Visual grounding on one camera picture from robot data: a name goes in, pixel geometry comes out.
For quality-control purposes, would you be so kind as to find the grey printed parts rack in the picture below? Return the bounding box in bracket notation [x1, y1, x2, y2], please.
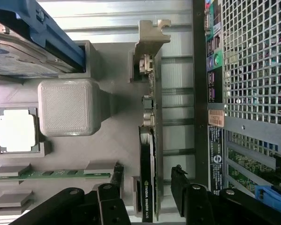
[0, 40, 164, 218]

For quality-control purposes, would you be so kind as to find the green RAM stick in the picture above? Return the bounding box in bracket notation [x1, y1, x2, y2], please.
[0, 170, 112, 182]

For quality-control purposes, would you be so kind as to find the silver CPU chip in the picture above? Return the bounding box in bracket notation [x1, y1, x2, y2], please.
[0, 109, 37, 153]

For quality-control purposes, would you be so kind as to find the dark grey open PC case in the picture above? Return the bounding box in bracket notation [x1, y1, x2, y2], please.
[192, 0, 281, 211]

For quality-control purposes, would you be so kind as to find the blue plastic disk carrier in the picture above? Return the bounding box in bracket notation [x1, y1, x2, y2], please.
[0, 0, 86, 73]

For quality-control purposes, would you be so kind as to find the black service label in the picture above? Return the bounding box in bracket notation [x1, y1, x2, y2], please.
[208, 126, 225, 195]

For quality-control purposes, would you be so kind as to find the silver hard disk blue label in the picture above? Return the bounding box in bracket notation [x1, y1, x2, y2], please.
[0, 20, 73, 79]

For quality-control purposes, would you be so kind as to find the pink barcode sticker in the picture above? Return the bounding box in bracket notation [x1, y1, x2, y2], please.
[208, 109, 225, 127]

